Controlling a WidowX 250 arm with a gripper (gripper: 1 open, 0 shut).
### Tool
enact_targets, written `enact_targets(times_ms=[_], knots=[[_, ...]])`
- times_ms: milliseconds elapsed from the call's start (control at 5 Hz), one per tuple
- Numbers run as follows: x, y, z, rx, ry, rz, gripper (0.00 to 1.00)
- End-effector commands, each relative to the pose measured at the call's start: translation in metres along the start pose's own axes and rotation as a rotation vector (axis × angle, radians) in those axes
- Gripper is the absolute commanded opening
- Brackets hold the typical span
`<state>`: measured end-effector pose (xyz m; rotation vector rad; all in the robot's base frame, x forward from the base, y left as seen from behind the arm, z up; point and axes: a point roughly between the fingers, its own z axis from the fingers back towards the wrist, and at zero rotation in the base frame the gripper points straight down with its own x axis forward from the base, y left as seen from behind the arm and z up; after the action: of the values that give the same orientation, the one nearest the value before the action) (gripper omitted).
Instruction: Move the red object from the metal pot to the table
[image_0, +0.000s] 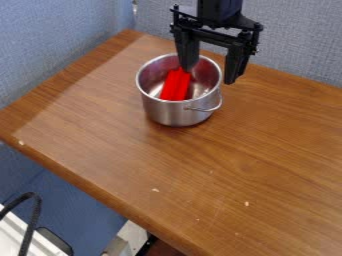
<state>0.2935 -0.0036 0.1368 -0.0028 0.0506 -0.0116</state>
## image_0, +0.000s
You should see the white table bracket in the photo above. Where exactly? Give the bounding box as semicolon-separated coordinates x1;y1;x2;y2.
102;221;148;256

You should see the red block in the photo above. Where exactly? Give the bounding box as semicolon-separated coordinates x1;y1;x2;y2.
160;68;191;101

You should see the black cable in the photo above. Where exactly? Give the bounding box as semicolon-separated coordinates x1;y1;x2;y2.
0;191;43;256

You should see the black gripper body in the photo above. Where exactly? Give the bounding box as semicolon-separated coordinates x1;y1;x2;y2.
170;3;263;55

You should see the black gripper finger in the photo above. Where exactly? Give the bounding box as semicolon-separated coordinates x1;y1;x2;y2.
174;31;200;71
224;46;250;85

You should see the white box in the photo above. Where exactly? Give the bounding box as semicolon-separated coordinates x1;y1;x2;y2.
0;212;73;256

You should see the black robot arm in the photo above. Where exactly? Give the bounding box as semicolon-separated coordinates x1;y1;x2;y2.
170;0;263;85

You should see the metal pot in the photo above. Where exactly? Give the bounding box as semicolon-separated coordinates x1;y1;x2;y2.
135;53;223;127

